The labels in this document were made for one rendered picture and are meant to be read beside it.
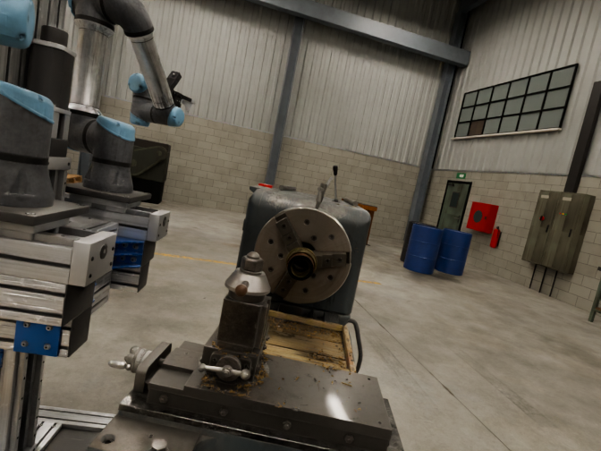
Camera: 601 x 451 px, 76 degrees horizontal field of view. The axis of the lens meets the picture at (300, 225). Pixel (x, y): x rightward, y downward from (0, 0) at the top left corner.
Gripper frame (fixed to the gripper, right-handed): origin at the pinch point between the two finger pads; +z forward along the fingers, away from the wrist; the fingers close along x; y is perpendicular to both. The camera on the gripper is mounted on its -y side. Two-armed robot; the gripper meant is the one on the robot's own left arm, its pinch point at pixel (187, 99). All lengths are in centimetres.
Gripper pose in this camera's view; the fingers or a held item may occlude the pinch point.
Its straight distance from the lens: 196.9
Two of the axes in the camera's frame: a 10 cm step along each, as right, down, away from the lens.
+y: -3.2, 9.3, 1.5
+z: 2.7, -0.6, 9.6
